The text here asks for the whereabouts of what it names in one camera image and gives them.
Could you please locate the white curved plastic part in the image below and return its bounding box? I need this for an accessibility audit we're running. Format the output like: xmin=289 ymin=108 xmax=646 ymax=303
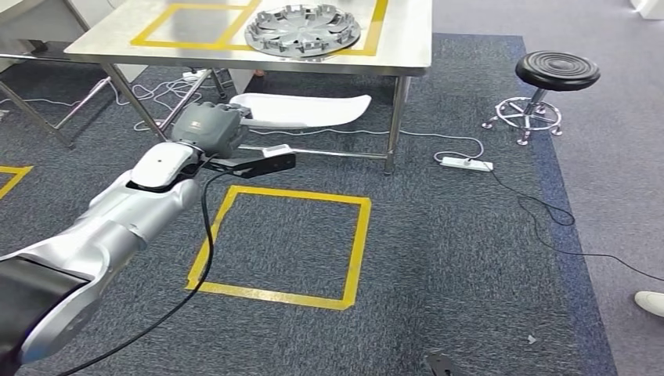
xmin=229 ymin=92 xmax=373 ymax=131

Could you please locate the steel workbench table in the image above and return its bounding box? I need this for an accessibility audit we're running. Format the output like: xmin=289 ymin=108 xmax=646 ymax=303
xmin=63 ymin=0 xmax=433 ymax=176

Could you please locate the yellow tape outline on workbench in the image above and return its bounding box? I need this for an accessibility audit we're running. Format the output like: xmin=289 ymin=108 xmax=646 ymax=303
xmin=129 ymin=0 xmax=390 ymax=57

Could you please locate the grey wheel hubcap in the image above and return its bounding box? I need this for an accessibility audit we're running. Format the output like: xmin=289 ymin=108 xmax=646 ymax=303
xmin=244 ymin=3 xmax=363 ymax=59

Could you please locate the black stool chrome base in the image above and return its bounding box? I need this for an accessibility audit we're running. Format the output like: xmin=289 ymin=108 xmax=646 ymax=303
xmin=481 ymin=50 xmax=601 ymax=146

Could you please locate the white box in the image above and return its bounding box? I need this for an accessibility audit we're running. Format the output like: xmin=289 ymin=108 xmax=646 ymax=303
xmin=630 ymin=0 xmax=664 ymax=20

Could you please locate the white power strip cable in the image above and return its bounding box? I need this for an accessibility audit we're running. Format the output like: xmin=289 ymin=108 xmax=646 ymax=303
xmin=248 ymin=127 xmax=486 ymax=163

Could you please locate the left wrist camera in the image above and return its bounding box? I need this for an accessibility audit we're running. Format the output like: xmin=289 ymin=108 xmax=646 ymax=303
xmin=202 ymin=144 xmax=298 ymax=180

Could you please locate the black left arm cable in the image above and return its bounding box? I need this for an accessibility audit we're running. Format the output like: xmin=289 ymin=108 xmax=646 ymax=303
xmin=56 ymin=168 xmax=234 ymax=376

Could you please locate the white cable tangle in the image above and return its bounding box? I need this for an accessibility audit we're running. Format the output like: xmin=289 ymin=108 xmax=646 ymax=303
xmin=114 ymin=70 xmax=219 ymax=132

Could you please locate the black floor cable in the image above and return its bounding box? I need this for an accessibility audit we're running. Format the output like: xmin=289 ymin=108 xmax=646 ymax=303
xmin=487 ymin=164 xmax=664 ymax=284

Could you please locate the steel frame table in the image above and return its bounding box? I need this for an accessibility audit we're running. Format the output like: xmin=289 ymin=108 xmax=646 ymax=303
xmin=0 ymin=38 xmax=113 ymax=151

